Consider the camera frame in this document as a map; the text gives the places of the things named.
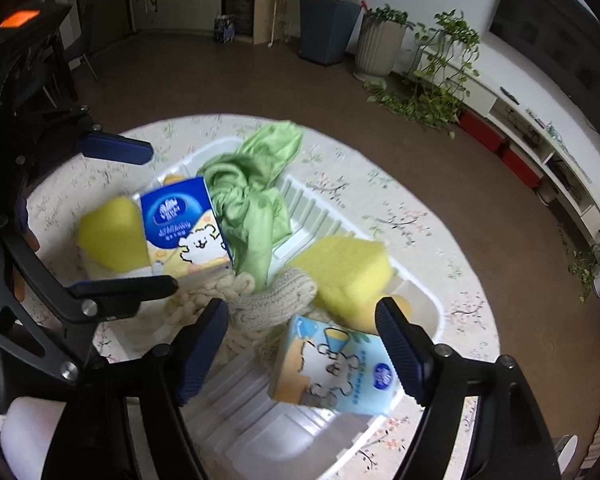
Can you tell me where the cream chenille loop scrubber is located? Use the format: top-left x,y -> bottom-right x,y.
158,271 -> 274,364

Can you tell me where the yellow rectangular sponge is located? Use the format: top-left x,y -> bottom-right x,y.
76,196 -> 149,273
287,235 -> 393,334

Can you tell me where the light blue tissue pack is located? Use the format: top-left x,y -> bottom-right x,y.
268,315 -> 403,416

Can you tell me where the beige knitted cloth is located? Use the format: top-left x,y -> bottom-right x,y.
228,268 -> 317,333

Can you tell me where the tan peanut-shaped sponge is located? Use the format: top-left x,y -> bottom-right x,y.
373,294 -> 413,334

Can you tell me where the yellow egg-shaped sponge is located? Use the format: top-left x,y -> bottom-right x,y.
162,174 -> 186,185

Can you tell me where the translucent plastic storage box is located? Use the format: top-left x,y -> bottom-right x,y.
0,396 -> 65,480

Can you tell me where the white plastic tray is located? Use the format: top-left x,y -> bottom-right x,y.
92,135 -> 444,480

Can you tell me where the floral white tablecloth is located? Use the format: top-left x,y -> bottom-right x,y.
27,114 -> 500,479

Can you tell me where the small blue patterned box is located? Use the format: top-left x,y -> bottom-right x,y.
213,15 -> 235,44

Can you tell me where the white round robot vacuum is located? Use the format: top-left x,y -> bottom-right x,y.
553,434 -> 579,474

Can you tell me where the red storage box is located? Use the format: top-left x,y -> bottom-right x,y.
460,110 -> 506,153
501,145 -> 544,188

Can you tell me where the white tv console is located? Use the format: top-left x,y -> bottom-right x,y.
419,44 -> 600,246

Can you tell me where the dark blue square planter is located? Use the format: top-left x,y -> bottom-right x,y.
299,0 -> 362,66

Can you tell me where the trailing pothos plant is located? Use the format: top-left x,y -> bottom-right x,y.
364,9 -> 481,131

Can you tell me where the white ribbed planter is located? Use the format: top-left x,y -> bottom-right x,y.
353,13 -> 406,81

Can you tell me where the wall-mounted black television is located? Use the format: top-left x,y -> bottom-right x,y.
490,0 -> 600,134

